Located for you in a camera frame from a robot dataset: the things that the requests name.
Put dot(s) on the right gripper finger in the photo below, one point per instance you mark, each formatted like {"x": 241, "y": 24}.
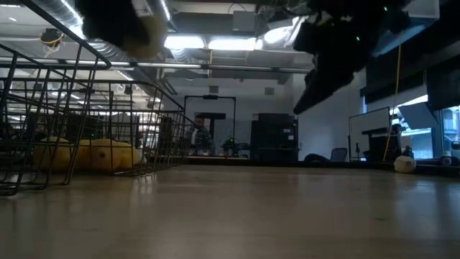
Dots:
{"x": 323, "y": 90}

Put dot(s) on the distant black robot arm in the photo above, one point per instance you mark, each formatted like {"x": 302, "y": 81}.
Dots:
{"x": 233, "y": 148}

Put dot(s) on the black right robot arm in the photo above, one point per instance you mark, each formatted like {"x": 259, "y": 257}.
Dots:
{"x": 395, "y": 11}

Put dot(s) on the whiteboard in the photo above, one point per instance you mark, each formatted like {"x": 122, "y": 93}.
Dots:
{"x": 366, "y": 122}

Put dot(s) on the black round ceiling device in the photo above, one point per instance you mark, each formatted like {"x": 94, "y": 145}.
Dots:
{"x": 50, "y": 37}

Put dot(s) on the black cabinet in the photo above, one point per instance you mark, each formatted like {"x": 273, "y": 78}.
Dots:
{"x": 273, "y": 133}

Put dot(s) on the grey office chair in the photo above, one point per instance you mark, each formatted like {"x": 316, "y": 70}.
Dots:
{"x": 339, "y": 154}

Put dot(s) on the long horizontal metal pipe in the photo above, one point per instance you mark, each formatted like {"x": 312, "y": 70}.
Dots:
{"x": 251, "y": 67}

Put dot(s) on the fluorescent ceiling light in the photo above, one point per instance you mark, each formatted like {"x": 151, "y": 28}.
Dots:
{"x": 185, "y": 41}
{"x": 231, "y": 44}

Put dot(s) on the grey ceiling junction box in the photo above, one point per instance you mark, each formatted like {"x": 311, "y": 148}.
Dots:
{"x": 244, "y": 21}

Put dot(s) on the black T-shaped stand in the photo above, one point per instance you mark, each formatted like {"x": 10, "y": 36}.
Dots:
{"x": 218, "y": 116}

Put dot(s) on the distant wooden table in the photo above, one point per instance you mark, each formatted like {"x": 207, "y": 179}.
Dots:
{"x": 230, "y": 157}

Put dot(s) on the person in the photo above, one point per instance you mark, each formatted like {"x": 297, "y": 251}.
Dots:
{"x": 201, "y": 138}

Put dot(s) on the square wall vent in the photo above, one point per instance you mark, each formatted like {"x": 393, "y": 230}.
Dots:
{"x": 269, "y": 91}
{"x": 213, "y": 89}

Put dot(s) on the round silver air duct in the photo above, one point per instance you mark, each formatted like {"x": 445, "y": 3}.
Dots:
{"x": 169, "y": 11}

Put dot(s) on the black aluminium table frame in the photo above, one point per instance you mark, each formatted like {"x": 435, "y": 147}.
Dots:
{"x": 280, "y": 162}

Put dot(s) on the large rectangular air duct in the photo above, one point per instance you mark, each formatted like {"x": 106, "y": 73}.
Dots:
{"x": 426, "y": 9}

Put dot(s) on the black portal frame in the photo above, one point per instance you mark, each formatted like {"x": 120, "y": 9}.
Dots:
{"x": 210, "y": 96}

